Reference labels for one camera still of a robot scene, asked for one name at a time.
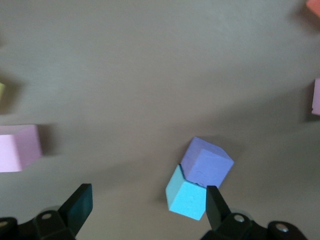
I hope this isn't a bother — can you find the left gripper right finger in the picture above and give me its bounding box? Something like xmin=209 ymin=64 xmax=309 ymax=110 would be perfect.
xmin=201 ymin=185 xmax=270 ymax=240

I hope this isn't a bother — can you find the blue foam cube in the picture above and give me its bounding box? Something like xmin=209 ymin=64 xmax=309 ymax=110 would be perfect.
xmin=165 ymin=164 xmax=207 ymax=221

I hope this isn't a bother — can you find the pink foam cube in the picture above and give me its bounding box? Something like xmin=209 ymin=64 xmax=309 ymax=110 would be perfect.
xmin=311 ymin=77 xmax=320 ymax=116
xmin=0 ymin=124 xmax=43 ymax=173

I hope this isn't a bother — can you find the brown paper table cover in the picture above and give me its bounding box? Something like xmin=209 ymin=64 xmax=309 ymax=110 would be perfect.
xmin=0 ymin=0 xmax=320 ymax=240

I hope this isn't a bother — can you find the orange foam cube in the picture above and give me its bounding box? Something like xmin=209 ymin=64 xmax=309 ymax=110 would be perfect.
xmin=305 ymin=0 xmax=320 ymax=19

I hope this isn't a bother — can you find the purple foam cube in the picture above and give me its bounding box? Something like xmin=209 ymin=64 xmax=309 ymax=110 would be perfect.
xmin=179 ymin=136 xmax=235 ymax=190

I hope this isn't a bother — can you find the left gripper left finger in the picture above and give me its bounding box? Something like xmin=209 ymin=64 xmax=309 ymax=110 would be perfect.
xmin=33 ymin=183 xmax=94 ymax=240

